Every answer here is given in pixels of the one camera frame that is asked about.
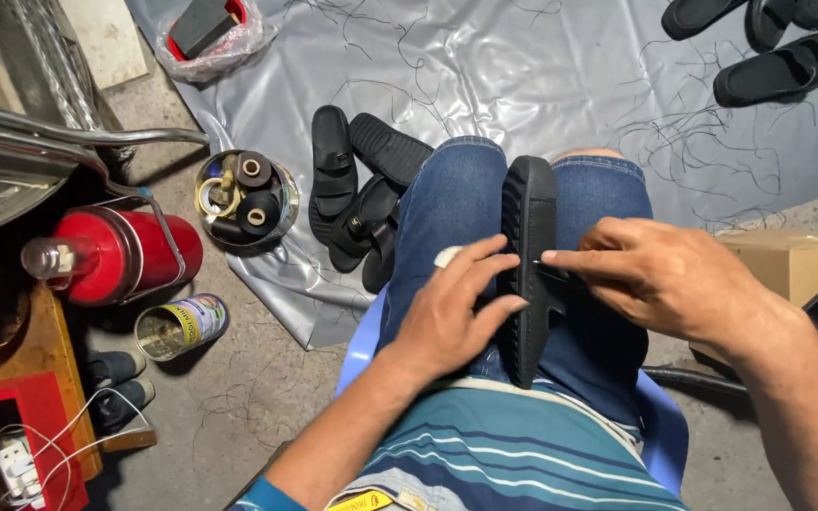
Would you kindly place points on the red box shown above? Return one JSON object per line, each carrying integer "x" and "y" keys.
{"x": 40, "y": 411}

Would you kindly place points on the dark blue canvas shoe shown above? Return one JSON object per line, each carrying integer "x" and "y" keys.
{"x": 121, "y": 404}
{"x": 114, "y": 367}

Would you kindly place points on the black thread spool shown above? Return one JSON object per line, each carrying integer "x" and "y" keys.
{"x": 253, "y": 169}
{"x": 260, "y": 211}

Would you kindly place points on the person's right hand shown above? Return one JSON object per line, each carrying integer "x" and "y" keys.
{"x": 679, "y": 284}

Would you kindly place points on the brown cardboard box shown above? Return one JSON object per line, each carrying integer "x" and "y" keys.
{"x": 778, "y": 266}

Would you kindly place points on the black slip-on shoe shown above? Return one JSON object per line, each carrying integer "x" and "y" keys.
{"x": 771, "y": 74}
{"x": 696, "y": 14}
{"x": 792, "y": 18}

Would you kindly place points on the white finger tape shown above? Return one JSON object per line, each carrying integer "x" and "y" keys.
{"x": 447, "y": 255}

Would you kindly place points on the blue plastic chair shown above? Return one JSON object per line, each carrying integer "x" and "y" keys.
{"x": 664, "y": 433}

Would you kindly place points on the grey plastic sheet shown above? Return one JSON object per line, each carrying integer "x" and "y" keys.
{"x": 522, "y": 64}

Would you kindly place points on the labelled tin can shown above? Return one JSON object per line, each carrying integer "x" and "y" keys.
{"x": 189, "y": 323}

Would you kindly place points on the clear plastic bag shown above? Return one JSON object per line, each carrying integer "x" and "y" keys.
{"x": 238, "y": 46}

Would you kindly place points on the steel machine body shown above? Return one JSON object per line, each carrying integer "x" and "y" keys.
{"x": 4, "y": 57}

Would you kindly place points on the black sandal with ridged sole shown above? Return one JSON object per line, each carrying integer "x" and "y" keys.
{"x": 528, "y": 206}

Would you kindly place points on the person's left hand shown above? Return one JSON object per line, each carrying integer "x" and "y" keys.
{"x": 437, "y": 326}

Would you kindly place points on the black wedge block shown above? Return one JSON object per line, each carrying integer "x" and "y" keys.
{"x": 203, "y": 25}

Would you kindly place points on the white power strip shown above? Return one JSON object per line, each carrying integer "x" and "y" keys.
{"x": 18, "y": 472}

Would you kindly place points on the red plastic container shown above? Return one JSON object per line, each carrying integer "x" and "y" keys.
{"x": 237, "y": 10}

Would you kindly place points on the brown wooden table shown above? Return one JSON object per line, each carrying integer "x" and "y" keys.
{"x": 47, "y": 340}

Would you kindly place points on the person's blue denim shorts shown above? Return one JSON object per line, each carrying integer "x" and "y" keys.
{"x": 451, "y": 199}

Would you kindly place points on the chrome tube frame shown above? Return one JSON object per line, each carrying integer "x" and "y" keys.
{"x": 96, "y": 135}

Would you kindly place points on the white flat slab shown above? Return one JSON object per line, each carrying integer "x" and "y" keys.
{"x": 104, "y": 39}

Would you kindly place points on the round metal tin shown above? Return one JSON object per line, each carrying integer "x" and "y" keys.
{"x": 288, "y": 206}

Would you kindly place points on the red thermos flask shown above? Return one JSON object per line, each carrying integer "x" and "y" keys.
{"x": 125, "y": 259}

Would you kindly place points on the person's striped shirt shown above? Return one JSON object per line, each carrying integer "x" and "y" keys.
{"x": 508, "y": 454}

